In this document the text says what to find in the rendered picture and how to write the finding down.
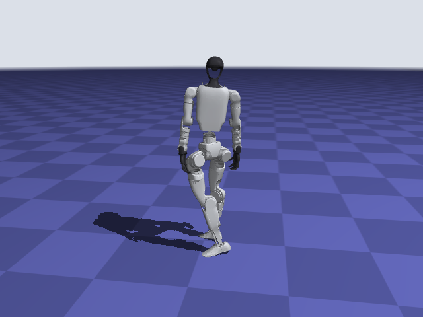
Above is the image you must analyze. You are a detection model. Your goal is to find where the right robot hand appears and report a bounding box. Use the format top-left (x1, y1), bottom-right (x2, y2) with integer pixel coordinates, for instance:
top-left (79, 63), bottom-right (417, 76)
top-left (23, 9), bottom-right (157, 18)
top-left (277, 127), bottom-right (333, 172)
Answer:
top-left (229, 146), bottom-right (241, 170)

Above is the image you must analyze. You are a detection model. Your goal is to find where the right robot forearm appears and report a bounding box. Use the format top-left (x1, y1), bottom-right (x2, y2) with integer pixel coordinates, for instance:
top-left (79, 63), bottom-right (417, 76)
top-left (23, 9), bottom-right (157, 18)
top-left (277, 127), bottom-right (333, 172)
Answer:
top-left (231, 118), bottom-right (242, 151)

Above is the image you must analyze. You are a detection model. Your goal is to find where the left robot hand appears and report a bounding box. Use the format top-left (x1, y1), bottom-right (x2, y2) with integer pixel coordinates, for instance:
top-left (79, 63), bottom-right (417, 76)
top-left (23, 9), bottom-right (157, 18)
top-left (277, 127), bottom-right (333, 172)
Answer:
top-left (178, 146), bottom-right (191, 174)

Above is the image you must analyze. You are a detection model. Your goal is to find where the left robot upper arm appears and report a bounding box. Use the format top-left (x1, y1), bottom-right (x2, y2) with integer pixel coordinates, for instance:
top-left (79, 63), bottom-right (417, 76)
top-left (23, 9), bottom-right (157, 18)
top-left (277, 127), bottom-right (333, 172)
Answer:
top-left (183, 87), bottom-right (198, 126)

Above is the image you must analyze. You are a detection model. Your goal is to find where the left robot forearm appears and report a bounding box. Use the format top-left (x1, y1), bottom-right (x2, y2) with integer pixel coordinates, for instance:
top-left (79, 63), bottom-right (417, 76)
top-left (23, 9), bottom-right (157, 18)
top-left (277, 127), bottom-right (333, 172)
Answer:
top-left (177, 116), bottom-right (190, 152)

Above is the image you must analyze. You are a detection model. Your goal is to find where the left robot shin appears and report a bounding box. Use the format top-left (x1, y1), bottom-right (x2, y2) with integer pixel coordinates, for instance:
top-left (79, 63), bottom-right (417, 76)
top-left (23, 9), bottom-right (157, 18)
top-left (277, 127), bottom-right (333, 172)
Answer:
top-left (200, 198), bottom-right (223, 247)

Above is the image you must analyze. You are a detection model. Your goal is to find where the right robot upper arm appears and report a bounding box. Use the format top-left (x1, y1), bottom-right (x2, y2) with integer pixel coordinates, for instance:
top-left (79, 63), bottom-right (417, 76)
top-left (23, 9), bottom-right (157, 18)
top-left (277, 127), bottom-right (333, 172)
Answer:
top-left (228, 89), bottom-right (241, 127)

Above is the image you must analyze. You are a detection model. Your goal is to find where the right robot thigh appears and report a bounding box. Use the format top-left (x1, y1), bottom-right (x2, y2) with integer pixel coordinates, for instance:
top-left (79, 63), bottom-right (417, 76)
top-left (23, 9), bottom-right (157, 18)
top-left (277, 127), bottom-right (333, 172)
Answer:
top-left (208, 146), bottom-right (231, 202)

